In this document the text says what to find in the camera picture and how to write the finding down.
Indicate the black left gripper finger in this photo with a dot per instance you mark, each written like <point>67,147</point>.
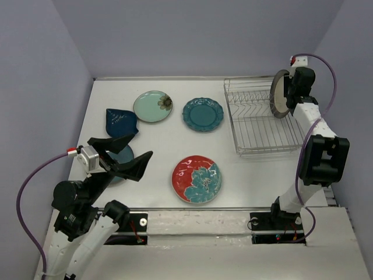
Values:
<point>135,169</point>
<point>114,145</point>

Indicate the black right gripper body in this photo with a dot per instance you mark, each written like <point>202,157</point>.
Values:
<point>289,87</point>

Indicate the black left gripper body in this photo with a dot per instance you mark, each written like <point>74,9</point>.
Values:
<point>108,162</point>

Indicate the cream plate with metallic rim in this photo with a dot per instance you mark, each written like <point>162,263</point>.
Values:
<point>277,99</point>

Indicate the red plate with teal flower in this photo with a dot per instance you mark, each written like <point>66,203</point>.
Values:
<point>196,179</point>

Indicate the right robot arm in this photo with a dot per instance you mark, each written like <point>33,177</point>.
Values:
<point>323,154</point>

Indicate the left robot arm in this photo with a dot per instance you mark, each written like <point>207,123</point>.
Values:
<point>79,232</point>

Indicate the navy blue leaf-shaped dish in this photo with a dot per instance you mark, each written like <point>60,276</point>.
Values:
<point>120,122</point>

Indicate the small dark teal round plate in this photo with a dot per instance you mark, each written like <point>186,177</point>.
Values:
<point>125,156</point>

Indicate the light green flower plate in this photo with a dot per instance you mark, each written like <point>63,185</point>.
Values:
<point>153,106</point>

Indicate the teal scalloped plate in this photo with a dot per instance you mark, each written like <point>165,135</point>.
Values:
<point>202,114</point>

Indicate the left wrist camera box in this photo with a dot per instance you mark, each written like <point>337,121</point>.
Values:
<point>89,159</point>

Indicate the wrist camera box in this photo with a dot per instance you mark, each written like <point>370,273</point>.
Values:
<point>299,61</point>
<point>89,159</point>

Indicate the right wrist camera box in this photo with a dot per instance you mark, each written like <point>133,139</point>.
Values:
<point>299,61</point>

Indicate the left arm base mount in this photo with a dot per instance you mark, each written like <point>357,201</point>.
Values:
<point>133,233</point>

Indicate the metal wire dish rack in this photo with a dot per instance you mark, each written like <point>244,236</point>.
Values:
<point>255,129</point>

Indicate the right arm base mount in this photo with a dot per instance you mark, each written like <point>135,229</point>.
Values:
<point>266,230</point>

